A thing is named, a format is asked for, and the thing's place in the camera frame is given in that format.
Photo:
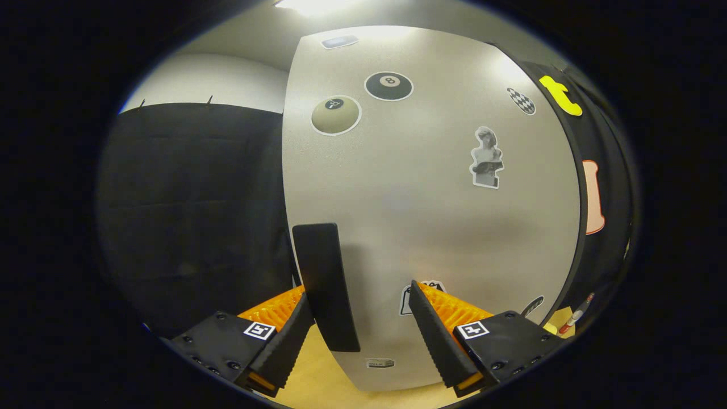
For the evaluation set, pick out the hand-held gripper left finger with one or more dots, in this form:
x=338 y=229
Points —
x=284 y=352

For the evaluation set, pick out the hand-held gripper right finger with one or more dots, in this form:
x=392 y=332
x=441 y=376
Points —
x=437 y=346

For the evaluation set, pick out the beige shoe cabinet door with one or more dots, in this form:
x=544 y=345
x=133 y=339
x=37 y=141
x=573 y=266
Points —
x=431 y=227

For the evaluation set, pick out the dark grey shoe cabinet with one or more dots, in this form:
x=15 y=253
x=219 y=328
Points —
x=573 y=278

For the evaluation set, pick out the red white marker pen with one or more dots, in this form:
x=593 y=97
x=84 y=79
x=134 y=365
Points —
x=575 y=317

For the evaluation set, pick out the black backdrop cloth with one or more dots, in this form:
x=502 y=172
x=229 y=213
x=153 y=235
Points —
x=187 y=216

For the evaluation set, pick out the large ceiling light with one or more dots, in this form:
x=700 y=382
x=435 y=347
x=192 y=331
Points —
x=318 y=5

